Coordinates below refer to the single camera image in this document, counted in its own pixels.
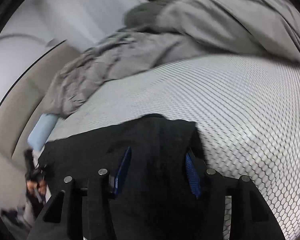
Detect grey comforter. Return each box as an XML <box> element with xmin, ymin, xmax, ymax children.
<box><xmin>43</xmin><ymin>0</ymin><xmax>300</xmax><ymax>118</ymax></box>

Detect left hand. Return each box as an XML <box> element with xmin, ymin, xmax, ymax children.
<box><xmin>26</xmin><ymin>180</ymin><xmax>46</xmax><ymax>195</ymax></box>

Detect beige headboard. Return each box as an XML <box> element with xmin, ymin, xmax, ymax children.
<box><xmin>0</xmin><ymin>41</ymin><xmax>80</xmax><ymax>171</ymax></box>

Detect white honeycomb mattress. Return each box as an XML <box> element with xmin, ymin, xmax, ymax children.
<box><xmin>45</xmin><ymin>55</ymin><xmax>300</xmax><ymax>239</ymax></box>

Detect light blue pillow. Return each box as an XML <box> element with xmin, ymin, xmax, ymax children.
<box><xmin>27</xmin><ymin>114</ymin><xmax>58</xmax><ymax>152</ymax></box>

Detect black pants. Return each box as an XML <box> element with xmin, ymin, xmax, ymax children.
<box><xmin>37</xmin><ymin>113</ymin><xmax>231</xmax><ymax>240</ymax></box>

